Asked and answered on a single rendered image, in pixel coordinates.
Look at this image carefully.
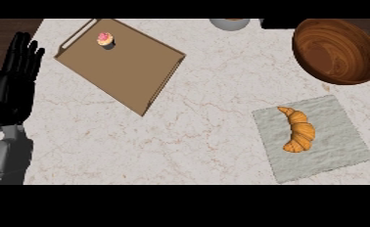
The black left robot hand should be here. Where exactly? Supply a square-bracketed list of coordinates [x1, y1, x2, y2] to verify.
[0, 31, 45, 126]

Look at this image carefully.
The brown wooden bowl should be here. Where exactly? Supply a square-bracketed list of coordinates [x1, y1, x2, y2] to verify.
[289, 18, 370, 86]

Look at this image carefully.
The grey cloth placemat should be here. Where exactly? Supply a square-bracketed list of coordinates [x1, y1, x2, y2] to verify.
[251, 94, 370, 185]

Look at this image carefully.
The pink frosted cupcake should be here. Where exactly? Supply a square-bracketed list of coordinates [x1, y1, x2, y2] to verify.
[94, 31, 115, 47]

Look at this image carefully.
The brown wooden tray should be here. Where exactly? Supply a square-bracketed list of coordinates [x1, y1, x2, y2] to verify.
[53, 18, 187, 117]

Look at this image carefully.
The grey round cup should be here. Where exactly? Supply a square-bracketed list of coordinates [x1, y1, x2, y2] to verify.
[208, 18, 251, 32]

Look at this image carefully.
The black appliance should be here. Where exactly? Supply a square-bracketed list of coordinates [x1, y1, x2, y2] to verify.
[258, 18, 309, 30]

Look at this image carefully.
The golden croissant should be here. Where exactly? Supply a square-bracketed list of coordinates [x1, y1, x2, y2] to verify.
[276, 106, 316, 154]

